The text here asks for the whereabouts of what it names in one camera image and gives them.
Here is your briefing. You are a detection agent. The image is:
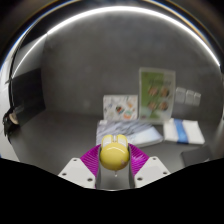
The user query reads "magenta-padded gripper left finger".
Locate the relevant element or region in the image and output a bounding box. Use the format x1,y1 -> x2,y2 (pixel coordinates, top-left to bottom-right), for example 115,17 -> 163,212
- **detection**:
57,143 -> 117,191

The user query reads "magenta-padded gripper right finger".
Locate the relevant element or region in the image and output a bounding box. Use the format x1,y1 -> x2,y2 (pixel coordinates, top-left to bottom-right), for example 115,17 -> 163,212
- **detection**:
115,143 -> 172,191

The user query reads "yellow computer mouse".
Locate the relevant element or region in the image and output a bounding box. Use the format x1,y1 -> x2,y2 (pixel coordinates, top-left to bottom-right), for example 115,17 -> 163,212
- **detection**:
99,133 -> 131,172

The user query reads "black mouse pad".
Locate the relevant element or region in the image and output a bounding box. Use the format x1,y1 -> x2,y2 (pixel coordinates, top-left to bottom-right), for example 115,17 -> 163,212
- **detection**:
180,144 -> 214,167

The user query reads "grey magazine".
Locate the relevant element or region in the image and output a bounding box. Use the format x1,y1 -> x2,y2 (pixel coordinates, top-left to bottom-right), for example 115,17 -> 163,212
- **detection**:
95,119 -> 165,149

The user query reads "white book with blue stripe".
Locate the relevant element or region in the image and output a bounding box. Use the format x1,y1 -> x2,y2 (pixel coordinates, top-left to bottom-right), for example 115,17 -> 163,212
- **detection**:
162,117 -> 206,146

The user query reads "small illustrated white card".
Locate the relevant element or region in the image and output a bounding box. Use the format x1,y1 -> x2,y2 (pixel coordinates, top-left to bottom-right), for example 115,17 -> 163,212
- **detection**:
102,94 -> 139,122

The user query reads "green menu display stand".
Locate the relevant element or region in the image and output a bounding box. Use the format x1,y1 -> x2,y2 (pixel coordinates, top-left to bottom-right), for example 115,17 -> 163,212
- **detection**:
138,67 -> 177,126

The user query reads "black cable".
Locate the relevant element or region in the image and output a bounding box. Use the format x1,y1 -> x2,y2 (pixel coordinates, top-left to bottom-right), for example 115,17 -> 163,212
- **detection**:
2,58 -> 25,137

